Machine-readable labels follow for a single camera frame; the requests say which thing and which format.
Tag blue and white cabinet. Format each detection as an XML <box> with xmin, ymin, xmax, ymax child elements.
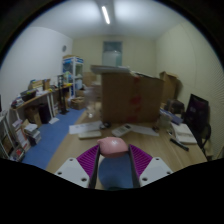
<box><xmin>62</xmin><ymin>55</ymin><xmax>85</xmax><ymax>91</ymax></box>

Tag window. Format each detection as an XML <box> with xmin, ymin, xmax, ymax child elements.
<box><xmin>102</xmin><ymin>40</ymin><xmax>123</xmax><ymax>67</ymax></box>

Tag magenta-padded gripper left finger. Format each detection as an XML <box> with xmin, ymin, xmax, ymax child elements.
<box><xmin>54</xmin><ymin>143</ymin><xmax>101</xmax><ymax>189</ymax></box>

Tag clear plastic jar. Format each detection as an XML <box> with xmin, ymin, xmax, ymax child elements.
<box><xmin>83</xmin><ymin>87</ymin><xmax>101</xmax><ymax>118</ymax></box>

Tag open white notebook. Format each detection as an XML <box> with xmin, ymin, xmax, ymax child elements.
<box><xmin>170</xmin><ymin>122</ymin><xmax>198</xmax><ymax>145</ymax></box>

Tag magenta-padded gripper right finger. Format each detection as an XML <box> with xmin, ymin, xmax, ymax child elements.
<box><xmin>128</xmin><ymin>143</ymin><xmax>174</xmax><ymax>188</ymax></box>

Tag black floor stand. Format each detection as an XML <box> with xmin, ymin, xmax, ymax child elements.
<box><xmin>57</xmin><ymin>74</ymin><xmax>70</xmax><ymax>116</ymax></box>

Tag black monitor with stand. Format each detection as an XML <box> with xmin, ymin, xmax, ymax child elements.
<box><xmin>184</xmin><ymin>93</ymin><xmax>212</xmax><ymax>148</ymax></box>

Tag black bin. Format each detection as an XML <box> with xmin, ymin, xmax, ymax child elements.
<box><xmin>38</xmin><ymin>103</ymin><xmax>52</xmax><ymax>125</ymax></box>

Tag wooden side desk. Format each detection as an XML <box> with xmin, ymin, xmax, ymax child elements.
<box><xmin>9</xmin><ymin>83</ymin><xmax>74</xmax><ymax>124</ymax></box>

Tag flat white board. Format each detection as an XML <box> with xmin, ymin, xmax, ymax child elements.
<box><xmin>90</xmin><ymin>64</ymin><xmax>131</xmax><ymax>75</ymax></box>

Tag pink computer mouse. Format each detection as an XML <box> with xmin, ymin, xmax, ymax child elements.
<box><xmin>96</xmin><ymin>136</ymin><xmax>129</xmax><ymax>159</ymax></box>

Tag white remote control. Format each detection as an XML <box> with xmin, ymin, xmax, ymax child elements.
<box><xmin>111</xmin><ymin>123</ymin><xmax>133</xmax><ymax>138</ymax></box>

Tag small brown cardboard box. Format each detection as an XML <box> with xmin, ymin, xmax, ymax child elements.
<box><xmin>25</xmin><ymin>106</ymin><xmax>43</xmax><ymax>127</ymax></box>

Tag stacked cardboard boxes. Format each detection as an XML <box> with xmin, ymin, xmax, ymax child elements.
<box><xmin>82</xmin><ymin>71</ymin><xmax>98</xmax><ymax>88</ymax></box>

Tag black marker pen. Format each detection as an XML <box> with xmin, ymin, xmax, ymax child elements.
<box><xmin>169</xmin><ymin>137</ymin><xmax>190</xmax><ymax>152</ymax></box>

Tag large brown cardboard box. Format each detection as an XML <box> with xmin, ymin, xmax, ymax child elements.
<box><xmin>100</xmin><ymin>71</ymin><xmax>165</xmax><ymax>125</ymax></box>

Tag round blue mouse pad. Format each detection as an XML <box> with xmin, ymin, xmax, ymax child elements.
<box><xmin>97</xmin><ymin>153</ymin><xmax>136</xmax><ymax>191</ymax></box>

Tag stack of books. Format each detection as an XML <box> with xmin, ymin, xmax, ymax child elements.
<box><xmin>23</xmin><ymin>123</ymin><xmax>43</xmax><ymax>146</ymax></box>

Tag tall open cardboard box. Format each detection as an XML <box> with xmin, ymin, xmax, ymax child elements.
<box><xmin>159</xmin><ymin>70</ymin><xmax>179</xmax><ymax>104</ymax></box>

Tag ceiling tube light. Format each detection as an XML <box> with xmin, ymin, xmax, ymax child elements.
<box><xmin>100</xmin><ymin>4</ymin><xmax>112</xmax><ymax>25</ymax></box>

